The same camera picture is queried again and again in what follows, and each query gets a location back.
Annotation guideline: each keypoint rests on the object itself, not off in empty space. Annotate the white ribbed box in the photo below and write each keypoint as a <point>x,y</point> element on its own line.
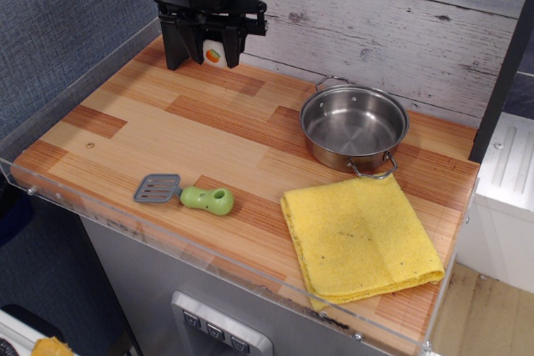
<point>497,236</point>

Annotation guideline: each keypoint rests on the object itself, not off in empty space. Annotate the plush sushi roll toy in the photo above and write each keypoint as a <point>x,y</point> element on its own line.
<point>214,54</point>

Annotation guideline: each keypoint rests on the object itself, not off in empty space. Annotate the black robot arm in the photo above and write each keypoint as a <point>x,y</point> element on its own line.
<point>191,27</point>

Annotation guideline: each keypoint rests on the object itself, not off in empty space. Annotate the black vertical post right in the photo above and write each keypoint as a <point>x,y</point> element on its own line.
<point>505,79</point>

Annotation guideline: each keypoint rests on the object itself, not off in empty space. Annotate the small steel pot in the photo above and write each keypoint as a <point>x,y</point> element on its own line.
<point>353,128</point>

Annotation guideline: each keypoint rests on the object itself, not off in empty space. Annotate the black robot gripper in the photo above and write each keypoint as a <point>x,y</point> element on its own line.
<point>235,18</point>

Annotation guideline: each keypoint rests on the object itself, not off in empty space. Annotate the yellow folded cloth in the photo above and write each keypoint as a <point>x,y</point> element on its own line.
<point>357,239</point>

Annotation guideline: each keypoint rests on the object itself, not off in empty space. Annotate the silver toy fridge cabinet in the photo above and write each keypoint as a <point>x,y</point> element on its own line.
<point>145,265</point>

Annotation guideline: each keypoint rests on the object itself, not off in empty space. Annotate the silver dispenser button panel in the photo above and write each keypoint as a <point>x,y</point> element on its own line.
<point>207,331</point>

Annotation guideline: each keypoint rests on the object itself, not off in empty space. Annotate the toy spatula green handle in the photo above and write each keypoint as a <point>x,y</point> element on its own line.
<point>161,187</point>

